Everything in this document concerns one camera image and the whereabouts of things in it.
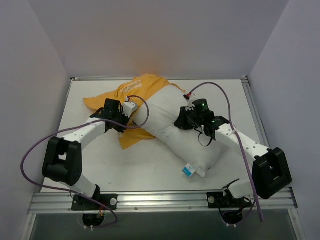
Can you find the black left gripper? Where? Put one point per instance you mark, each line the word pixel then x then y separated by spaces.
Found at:
pixel 120 124

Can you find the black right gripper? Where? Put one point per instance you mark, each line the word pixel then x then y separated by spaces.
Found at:
pixel 182 120

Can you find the yellow Mickey Mouse pillowcase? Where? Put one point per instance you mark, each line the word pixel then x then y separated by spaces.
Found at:
pixel 144 86

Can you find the white pillow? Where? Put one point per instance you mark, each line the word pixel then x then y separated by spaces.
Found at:
pixel 163 109

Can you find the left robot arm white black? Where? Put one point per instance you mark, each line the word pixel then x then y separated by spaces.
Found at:
pixel 63 158

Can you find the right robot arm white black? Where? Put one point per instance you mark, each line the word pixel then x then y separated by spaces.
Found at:
pixel 268 168

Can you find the blue white pillow label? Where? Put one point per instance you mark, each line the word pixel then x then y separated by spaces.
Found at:
pixel 188 170

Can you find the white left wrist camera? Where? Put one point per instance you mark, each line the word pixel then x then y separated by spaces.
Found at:
pixel 129 107

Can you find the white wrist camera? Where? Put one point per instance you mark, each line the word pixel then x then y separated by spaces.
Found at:
pixel 190 98
pixel 129 107

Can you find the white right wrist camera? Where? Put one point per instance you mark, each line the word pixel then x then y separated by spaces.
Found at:
pixel 190 98

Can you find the aluminium back frame rail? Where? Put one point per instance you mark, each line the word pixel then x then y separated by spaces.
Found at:
pixel 170 78

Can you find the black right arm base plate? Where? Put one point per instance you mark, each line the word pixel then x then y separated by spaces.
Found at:
pixel 225 200

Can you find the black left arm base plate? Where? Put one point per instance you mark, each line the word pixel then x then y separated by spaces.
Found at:
pixel 82 204

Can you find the aluminium front frame rail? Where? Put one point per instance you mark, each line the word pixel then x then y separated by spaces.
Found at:
pixel 148 202

